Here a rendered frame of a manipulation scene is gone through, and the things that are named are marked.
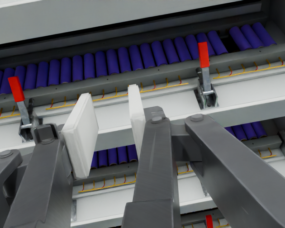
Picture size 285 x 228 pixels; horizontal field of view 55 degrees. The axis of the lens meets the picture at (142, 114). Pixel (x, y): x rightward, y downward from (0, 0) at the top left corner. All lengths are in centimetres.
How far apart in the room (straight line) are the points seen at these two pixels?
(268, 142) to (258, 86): 16
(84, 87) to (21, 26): 13
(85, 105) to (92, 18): 19
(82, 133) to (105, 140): 27
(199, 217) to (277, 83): 36
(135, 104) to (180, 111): 26
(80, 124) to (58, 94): 30
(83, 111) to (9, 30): 22
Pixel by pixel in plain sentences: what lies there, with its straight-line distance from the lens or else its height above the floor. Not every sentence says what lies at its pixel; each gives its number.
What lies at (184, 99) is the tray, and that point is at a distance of 43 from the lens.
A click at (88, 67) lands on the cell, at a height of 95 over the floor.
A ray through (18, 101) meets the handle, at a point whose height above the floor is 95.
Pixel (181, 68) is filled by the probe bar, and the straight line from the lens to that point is 44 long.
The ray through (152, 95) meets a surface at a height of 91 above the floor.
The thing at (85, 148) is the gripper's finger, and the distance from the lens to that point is 16.
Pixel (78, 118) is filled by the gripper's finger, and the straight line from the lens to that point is 16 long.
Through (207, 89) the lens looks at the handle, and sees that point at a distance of 41.
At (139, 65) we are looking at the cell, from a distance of 46.
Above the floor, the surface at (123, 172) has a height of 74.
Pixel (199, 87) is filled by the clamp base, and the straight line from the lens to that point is 42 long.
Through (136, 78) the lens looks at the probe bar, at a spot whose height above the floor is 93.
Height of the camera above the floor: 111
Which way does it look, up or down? 32 degrees down
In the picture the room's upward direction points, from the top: 10 degrees counter-clockwise
